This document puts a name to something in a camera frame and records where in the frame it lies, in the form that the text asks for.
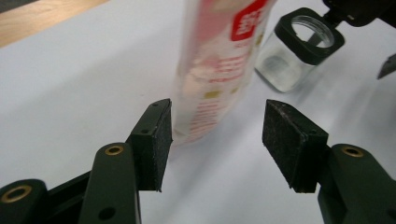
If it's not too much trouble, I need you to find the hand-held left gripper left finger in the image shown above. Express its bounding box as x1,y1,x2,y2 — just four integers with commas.
125,98,173,192

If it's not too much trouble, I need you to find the red and white spouted pouch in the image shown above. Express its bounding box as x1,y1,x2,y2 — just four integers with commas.
172,0,278,147

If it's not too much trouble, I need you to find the wooden table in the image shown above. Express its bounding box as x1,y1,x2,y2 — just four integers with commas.
0,0,110,49

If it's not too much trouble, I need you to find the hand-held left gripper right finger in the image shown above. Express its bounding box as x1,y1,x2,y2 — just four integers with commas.
262,99,330,194

